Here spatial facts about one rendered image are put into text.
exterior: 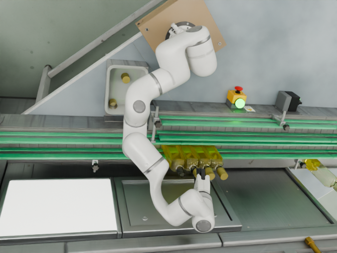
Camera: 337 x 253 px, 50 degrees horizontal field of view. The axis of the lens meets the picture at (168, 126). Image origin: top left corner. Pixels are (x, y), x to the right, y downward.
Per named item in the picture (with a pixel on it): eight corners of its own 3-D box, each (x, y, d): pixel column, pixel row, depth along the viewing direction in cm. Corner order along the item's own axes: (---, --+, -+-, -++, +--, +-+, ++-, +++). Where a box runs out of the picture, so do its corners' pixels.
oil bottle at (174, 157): (161, 147, 166) (171, 173, 148) (162, 137, 164) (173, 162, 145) (172, 147, 168) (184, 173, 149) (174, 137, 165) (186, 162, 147)
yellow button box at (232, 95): (224, 102, 178) (230, 108, 172) (228, 88, 175) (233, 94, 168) (237, 103, 180) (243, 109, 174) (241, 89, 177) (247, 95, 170)
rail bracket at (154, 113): (146, 133, 161) (151, 148, 150) (150, 99, 153) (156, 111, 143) (152, 134, 161) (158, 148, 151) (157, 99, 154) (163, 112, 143)
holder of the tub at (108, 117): (103, 116, 167) (104, 123, 160) (106, 58, 154) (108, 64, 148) (139, 117, 171) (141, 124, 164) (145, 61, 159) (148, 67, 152)
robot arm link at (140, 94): (147, 79, 129) (112, 97, 126) (152, 66, 116) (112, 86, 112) (166, 112, 128) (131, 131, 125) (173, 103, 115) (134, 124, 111)
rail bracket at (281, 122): (269, 118, 173) (282, 131, 162) (273, 104, 170) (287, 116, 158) (276, 118, 174) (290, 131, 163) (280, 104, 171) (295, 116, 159)
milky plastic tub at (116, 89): (103, 106, 164) (104, 114, 156) (106, 58, 154) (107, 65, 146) (140, 107, 168) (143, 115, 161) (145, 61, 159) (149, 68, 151)
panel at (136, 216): (6, 183, 146) (-11, 246, 116) (6, 177, 144) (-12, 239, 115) (212, 180, 169) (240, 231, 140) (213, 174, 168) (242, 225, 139)
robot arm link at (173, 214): (165, 153, 120) (206, 202, 119) (139, 175, 124) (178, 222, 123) (158, 160, 112) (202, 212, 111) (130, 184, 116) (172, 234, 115)
